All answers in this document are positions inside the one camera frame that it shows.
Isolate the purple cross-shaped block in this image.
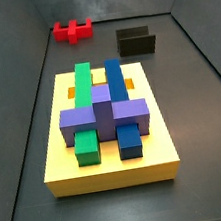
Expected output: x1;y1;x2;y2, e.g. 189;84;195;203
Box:
59;84;150;148

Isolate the blue long bar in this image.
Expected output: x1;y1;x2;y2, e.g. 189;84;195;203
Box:
104;59;143;160

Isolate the black slotted holder block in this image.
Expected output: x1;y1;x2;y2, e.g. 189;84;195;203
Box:
115;26;156;57

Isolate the red cross-shaped block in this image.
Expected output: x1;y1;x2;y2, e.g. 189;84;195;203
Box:
52;18;93;45

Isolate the yellow base board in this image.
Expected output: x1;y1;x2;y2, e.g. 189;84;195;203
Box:
44;63;180;198

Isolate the green long bar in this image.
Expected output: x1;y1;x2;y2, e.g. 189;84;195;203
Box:
74;62;101;167

